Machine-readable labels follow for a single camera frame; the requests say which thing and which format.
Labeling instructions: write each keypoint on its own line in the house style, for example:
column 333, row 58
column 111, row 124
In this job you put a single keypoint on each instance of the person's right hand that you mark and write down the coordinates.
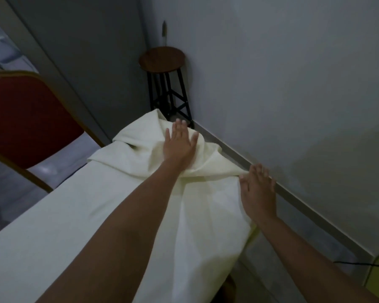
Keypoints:
column 259, row 197

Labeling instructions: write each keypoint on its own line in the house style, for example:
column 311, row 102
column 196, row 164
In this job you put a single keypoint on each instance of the person's left hand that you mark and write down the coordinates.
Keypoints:
column 178, row 151

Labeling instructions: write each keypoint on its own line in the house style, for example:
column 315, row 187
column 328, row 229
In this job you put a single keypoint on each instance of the person's right middle finger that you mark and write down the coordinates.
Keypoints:
column 259, row 171

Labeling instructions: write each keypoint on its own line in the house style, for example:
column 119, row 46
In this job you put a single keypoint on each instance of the person's left thumb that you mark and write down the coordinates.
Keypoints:
column 194, row 140

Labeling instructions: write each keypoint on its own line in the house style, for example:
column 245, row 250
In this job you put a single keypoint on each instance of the person's right little finger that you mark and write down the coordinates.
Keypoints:
column 273, row 185

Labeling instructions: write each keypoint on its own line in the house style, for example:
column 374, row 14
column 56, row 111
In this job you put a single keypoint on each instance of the person's right thumb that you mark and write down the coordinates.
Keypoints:
column 244, row 183

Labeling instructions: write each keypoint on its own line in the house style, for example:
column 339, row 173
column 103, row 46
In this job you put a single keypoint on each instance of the person's left little finger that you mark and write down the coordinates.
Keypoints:
column 168, row 136

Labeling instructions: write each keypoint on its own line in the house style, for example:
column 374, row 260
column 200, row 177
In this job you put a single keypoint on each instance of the white cloth sheet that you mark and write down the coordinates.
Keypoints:
column 75, row 217

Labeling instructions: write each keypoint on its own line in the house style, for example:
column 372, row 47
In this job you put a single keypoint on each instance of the person's left forearm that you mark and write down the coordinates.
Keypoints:
column 123, row 236

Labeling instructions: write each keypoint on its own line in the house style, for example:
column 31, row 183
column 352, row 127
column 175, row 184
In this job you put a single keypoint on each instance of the person's right forearm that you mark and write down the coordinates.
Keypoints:
column 306, row 265

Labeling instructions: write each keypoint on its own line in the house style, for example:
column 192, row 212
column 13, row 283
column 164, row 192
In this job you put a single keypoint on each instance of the round wooden stool black legs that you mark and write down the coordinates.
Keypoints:
column 161, row 59

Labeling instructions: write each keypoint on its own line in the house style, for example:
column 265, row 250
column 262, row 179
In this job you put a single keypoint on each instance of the small grey wall fixture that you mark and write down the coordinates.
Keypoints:
column 164, row 31

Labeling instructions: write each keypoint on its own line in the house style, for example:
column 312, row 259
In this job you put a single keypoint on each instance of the red chair with gold frame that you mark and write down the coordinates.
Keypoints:
column 25, row 123

